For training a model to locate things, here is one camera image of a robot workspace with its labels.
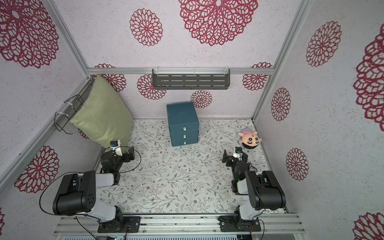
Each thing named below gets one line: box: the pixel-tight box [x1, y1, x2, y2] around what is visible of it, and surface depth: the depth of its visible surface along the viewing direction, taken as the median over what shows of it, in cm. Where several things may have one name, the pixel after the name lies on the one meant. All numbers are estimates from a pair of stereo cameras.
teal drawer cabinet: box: [166, 101, 200, 147], surface depth 96 cm
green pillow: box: [69, 74, 134, 153], surface depth 83 cm
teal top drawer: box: [169, 121, 199, 134], surface depth 92 cm
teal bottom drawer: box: [170, 138, 199, 147], surface depth 105 cm
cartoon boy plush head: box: [238, 126, 262, 150], surface depth 100 cm
